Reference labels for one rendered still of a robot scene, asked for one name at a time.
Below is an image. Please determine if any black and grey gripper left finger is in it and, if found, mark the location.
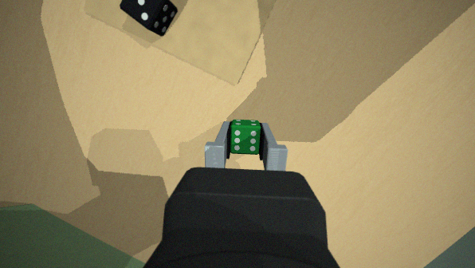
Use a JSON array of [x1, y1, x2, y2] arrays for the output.
[[205, 121, 232, 168]]

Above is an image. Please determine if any green die with white pips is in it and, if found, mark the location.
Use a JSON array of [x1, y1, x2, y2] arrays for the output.
[[230, 120, 261, 155]]

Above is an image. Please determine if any black die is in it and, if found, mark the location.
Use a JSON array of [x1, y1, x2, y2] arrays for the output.
[[120, 0, 178, 37]]

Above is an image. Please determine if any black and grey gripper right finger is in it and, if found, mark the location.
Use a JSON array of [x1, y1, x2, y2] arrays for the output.
[[259, 123, 288, 171]]

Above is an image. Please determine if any tan square mat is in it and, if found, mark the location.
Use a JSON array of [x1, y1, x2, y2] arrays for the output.
[[84, 0, 276, 85]]

